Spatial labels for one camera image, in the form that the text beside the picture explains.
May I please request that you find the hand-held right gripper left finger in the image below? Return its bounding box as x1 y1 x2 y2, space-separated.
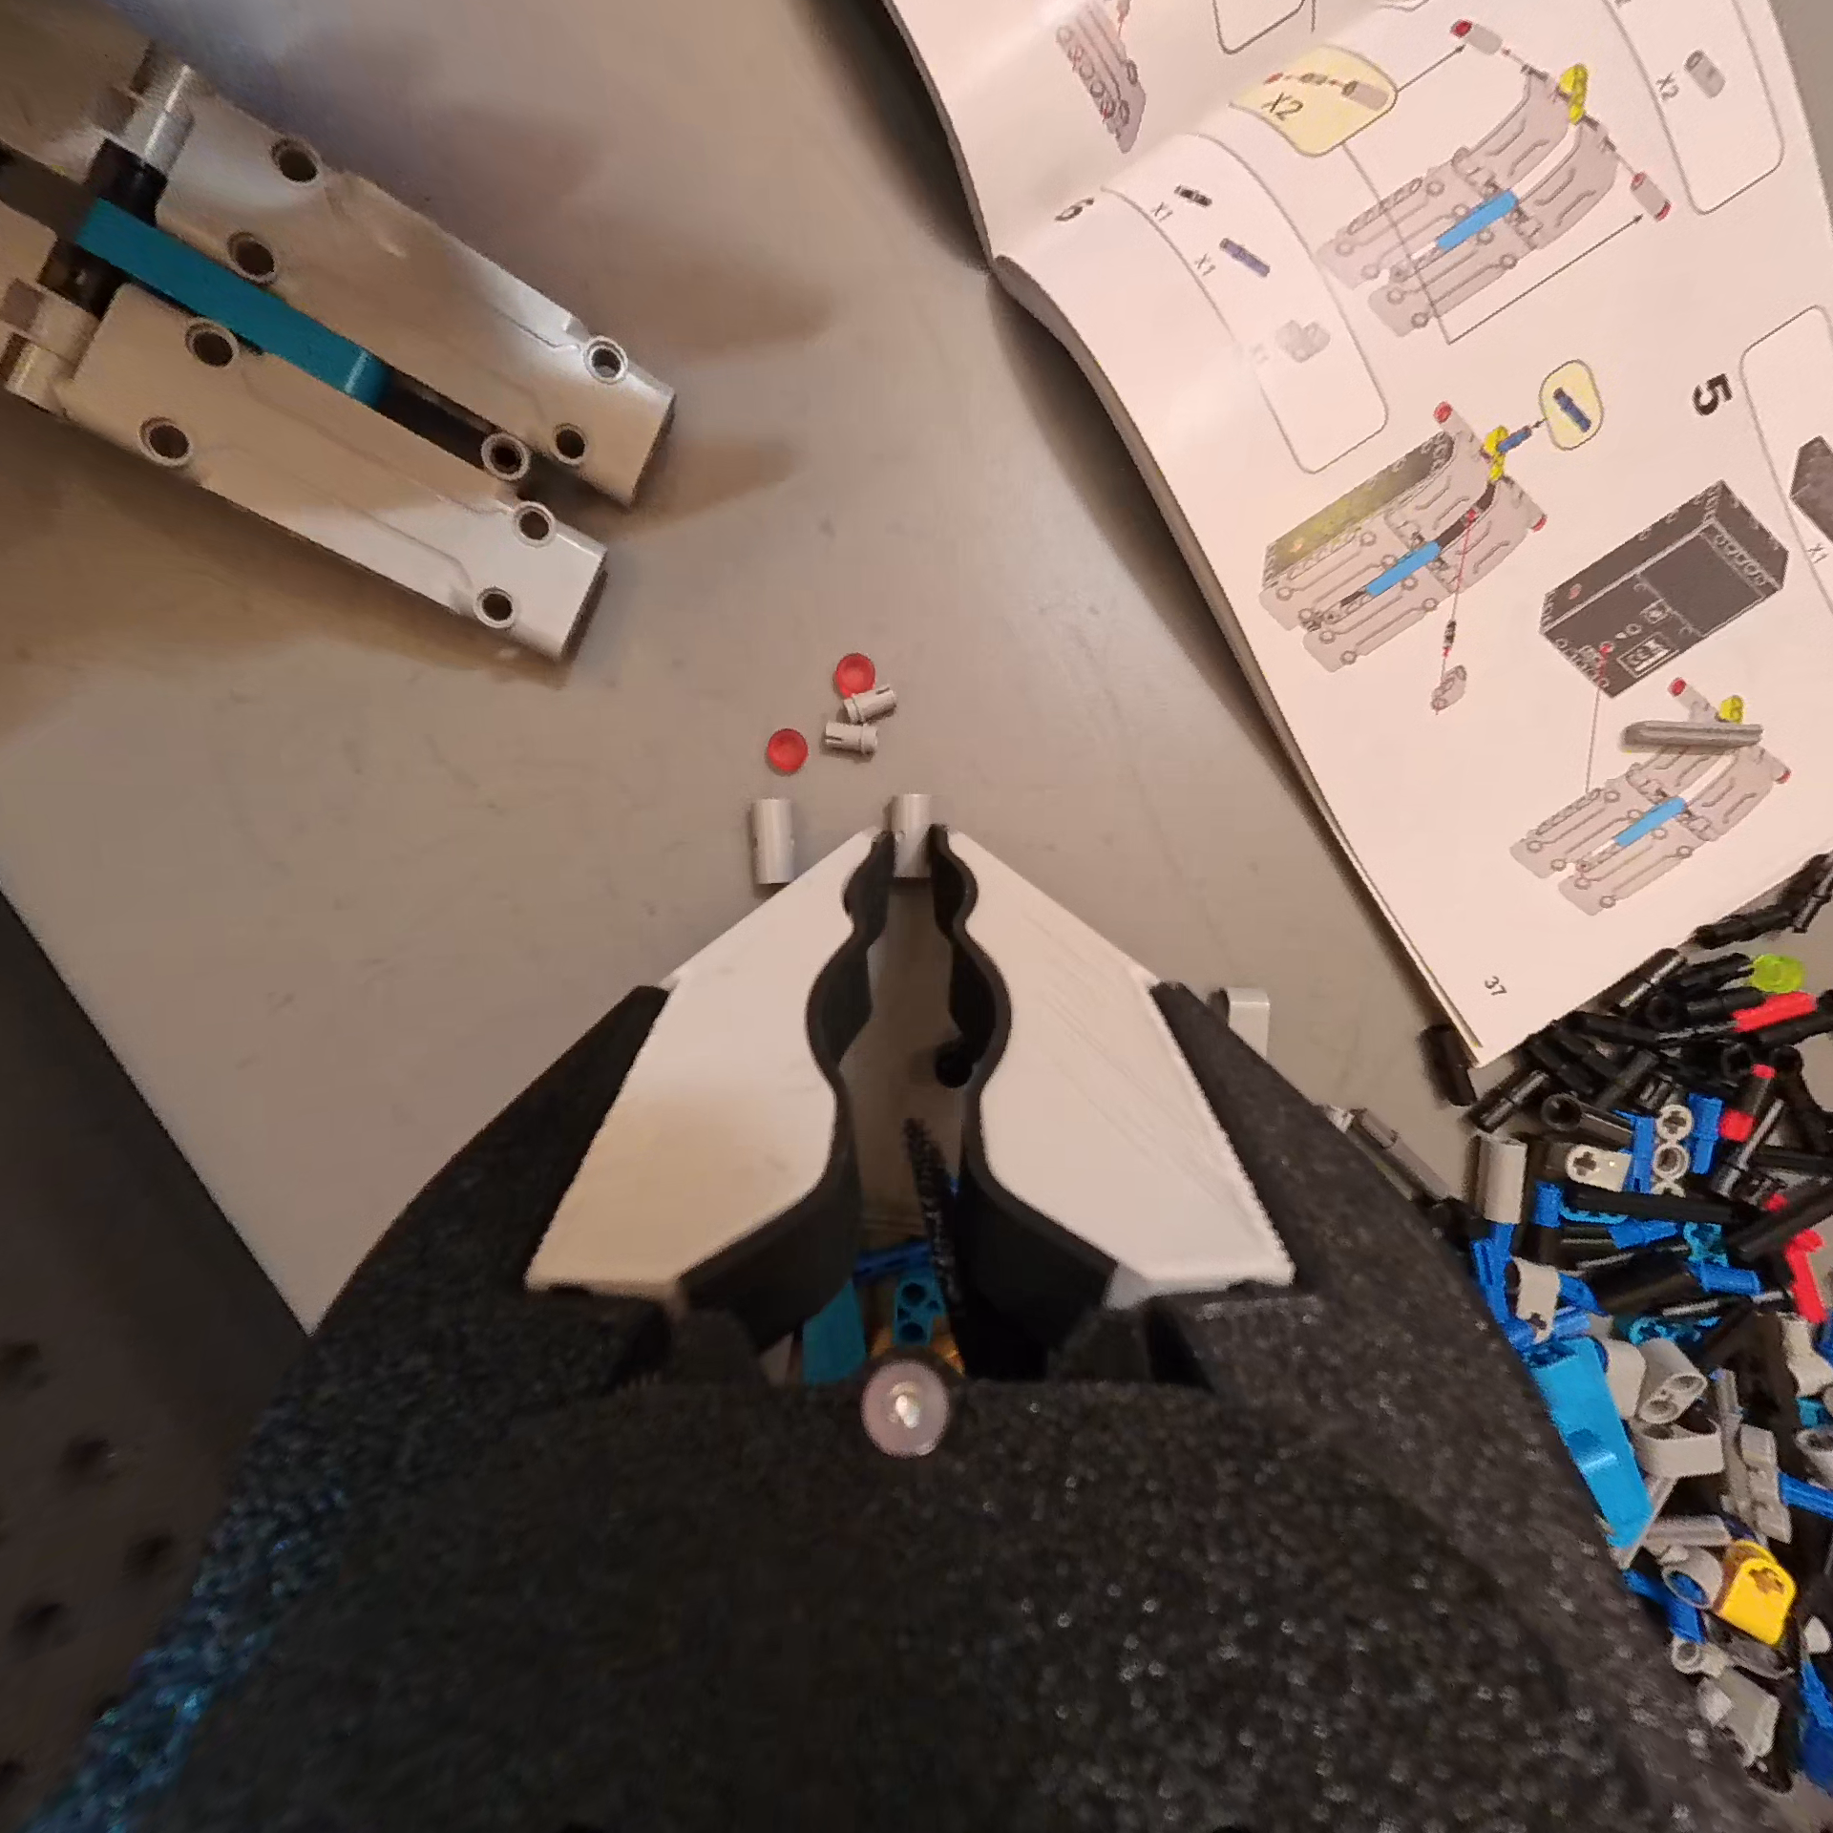
522 826 897 1352

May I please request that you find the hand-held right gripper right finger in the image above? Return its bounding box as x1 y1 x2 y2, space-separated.
923 826 1298 1317

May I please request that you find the grey panel assembly teal beam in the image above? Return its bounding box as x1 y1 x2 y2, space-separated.
0 34 677 660

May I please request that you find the open instruction booklet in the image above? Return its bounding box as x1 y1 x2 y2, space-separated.
880 0 1833 1069

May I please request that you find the pile of mixed building bricks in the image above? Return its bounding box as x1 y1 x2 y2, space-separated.
1416 851 1833 1806

